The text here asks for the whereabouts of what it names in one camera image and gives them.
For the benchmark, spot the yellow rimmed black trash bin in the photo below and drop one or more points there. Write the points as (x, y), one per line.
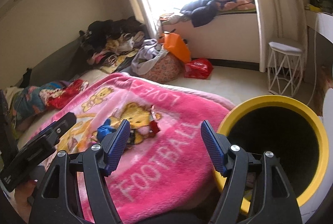
(286, 127)

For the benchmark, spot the orange patterned blanket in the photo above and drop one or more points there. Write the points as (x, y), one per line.
(235, 5)

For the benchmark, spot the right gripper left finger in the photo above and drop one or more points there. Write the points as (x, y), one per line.
(58, 200)

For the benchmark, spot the dark navy jacket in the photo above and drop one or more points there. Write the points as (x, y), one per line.
(200, 12)

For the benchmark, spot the red patterned cloth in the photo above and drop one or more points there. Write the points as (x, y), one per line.
(58, 98)

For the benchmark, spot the person's left hand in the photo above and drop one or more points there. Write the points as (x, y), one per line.
(22, 193)

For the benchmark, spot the white chair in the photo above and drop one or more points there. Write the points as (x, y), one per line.
(318, 209)

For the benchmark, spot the lavender garment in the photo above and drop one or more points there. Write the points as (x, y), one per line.
(149, 54)

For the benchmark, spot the blue glove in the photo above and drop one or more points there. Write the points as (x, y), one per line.
(104, 130)

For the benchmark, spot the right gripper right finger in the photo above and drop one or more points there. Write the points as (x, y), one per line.
(273, 199)

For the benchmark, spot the pink cartoon fleece blanket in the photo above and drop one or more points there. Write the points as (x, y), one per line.
(171, 171)

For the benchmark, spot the colourful floral pillow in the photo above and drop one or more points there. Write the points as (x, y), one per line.
(27, 103)

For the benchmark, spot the cream curtain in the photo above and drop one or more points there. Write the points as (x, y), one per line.
(280, 19)

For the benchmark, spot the red plastic bag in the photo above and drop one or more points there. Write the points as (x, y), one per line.
(198, 68)

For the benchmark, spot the white desk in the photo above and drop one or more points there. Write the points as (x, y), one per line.
(319, 43)

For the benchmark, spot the white wire frame stool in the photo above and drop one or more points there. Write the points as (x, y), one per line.
(285, 67)

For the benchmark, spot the pile of clothes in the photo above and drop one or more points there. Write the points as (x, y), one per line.
(112, 45)

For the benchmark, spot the orange shopping bag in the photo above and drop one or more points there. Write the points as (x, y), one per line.
(174, 44)

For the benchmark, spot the floral fabric basket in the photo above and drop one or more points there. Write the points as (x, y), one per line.
(165, 70)

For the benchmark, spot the red white snack wrapper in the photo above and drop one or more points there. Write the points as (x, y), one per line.
(153, 122)

